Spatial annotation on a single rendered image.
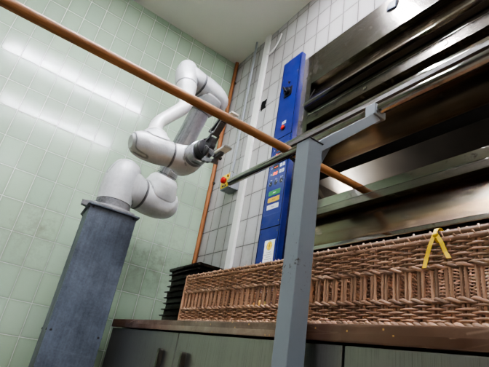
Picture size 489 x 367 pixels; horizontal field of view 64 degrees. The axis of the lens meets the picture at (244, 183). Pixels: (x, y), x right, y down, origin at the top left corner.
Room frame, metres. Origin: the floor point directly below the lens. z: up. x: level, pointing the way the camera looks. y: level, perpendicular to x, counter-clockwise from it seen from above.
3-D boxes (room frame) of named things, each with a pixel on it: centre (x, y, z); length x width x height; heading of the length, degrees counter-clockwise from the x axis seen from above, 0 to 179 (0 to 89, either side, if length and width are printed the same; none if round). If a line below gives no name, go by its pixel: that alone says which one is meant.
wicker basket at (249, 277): (1.21, -0.21, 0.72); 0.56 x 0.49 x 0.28; 32
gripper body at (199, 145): (1.26, 0.16, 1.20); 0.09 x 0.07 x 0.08; 30
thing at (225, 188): (2.12, 0.09, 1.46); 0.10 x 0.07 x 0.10; 31
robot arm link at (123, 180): (1.68, 0.56, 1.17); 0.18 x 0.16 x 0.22; 135
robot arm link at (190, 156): (1.32, 0.20, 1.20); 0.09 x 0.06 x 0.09; 120
